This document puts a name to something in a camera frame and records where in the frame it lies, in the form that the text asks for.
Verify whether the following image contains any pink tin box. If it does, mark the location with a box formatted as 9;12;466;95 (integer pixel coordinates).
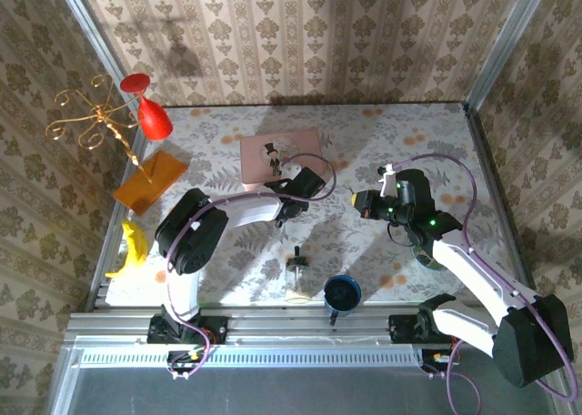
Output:
239;129;325;194

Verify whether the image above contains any aluminium frame rail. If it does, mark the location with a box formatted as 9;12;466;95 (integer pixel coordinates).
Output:
65;312;558;343

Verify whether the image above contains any red wine glass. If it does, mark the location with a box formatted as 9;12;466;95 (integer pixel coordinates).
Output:
120;73;176;142

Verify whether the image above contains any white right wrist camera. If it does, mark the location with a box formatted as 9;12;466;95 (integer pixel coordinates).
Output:
377;163;399;197

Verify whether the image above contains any grey metal panel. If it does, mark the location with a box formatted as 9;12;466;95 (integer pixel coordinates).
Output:
49;337;577;415

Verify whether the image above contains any blue mug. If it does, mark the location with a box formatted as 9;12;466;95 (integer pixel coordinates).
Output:
323;274;363;328

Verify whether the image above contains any blue green patterned bowl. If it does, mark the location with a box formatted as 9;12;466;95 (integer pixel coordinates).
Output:
411;244;449;270

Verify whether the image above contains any orange block base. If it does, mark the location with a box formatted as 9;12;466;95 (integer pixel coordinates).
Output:
112;149;190;216

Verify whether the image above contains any black connector board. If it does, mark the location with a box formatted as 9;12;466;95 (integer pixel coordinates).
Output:
166;349;205;374
420;349;461;374

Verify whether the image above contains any aluminium frame post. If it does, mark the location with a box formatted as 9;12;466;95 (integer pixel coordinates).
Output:
50;0;142;116
462;0;555;114

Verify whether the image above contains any gold wire jewelry stand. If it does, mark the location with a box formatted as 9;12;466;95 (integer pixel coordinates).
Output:
45;73;154;184

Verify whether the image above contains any glass jar with dark lid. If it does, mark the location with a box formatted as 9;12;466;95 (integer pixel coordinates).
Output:
285;245;312;305

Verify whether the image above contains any floral tablecloth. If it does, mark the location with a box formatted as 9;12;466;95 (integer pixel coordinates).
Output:
106;103;531;307

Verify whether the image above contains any purple cable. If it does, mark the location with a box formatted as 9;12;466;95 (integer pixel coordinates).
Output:
164;152;337;382
393;153;575;414

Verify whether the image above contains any yellow banana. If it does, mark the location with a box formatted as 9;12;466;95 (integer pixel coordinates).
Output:
105;218;149;279

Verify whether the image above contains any white slotted cable duct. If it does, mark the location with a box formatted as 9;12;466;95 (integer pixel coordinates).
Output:
79;347;422;369

